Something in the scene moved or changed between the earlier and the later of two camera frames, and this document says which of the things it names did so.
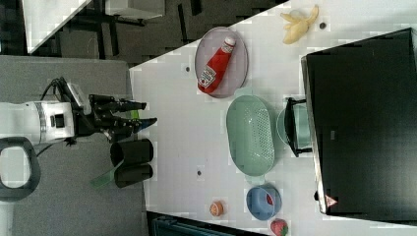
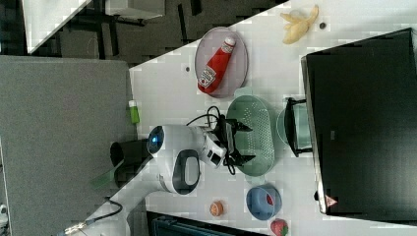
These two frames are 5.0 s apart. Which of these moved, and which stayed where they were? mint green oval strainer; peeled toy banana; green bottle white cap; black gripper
Moved: black gripper
Stayed: mint green oval strainer; green bottle white cap; peeled toy banana
